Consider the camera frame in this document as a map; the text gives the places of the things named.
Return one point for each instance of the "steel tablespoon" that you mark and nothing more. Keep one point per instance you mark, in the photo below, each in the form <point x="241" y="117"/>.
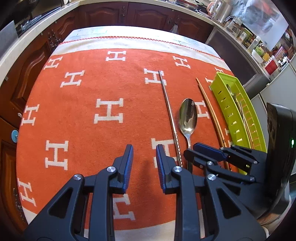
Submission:
<point x="188" y="119"/>

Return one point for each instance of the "orange H-pattern cloth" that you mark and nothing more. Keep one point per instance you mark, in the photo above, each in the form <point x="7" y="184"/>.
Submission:
<point x="96" y="95"/>

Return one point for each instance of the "person's right hand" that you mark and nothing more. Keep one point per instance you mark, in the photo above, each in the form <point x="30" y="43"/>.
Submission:
<point x="272" y="221"/>

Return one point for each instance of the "steel chopstick ridged end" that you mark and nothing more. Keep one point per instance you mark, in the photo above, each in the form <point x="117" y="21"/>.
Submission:
<point x="173" y="126"/>

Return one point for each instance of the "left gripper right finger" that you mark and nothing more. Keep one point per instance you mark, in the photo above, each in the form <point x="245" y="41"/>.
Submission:
<point x="195" y="204"/>

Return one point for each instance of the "brown wooden chopstick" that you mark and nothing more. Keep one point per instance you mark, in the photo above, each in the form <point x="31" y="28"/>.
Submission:
<point x="213" y="116"/>

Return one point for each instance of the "dark wood kitchen cabinets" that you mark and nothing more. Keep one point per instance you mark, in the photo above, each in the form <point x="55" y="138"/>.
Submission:
<point x="25" y="69"/>

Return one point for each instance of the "lime green utensil tray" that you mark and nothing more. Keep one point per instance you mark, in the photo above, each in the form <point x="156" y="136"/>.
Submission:
<point x="240" y="116"/>

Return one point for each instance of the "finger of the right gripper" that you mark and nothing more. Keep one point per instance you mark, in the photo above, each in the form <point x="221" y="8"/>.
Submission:
<point x="236" y="155"/>
<point x="211" y="166"/>

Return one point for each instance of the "small steel teaspoon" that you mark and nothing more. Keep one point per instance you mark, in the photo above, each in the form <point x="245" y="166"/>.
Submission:
<point x="231" y="93"/>

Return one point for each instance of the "red white box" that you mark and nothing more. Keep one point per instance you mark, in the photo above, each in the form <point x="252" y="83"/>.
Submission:
<point x="270" y="66"/>

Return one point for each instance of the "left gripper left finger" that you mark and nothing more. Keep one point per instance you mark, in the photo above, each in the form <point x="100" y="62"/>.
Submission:
<point x="83" y="208"/>

